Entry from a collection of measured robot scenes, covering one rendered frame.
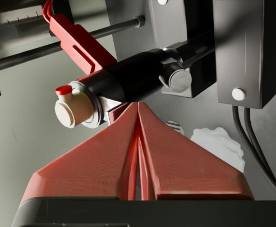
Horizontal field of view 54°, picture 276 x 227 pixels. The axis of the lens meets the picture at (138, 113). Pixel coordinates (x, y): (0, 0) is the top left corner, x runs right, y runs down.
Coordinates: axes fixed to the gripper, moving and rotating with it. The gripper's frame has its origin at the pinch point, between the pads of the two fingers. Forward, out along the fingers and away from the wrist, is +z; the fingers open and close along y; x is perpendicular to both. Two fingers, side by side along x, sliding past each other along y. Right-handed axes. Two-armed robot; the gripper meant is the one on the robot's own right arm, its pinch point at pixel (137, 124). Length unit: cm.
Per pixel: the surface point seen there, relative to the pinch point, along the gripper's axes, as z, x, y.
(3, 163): 18.8, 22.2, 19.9
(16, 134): 21.8, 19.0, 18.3
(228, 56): 10.0, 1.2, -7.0
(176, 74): 4.0, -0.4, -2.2
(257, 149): 5.8, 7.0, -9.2
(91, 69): 5.1, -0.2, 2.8
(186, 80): 4.1, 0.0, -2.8
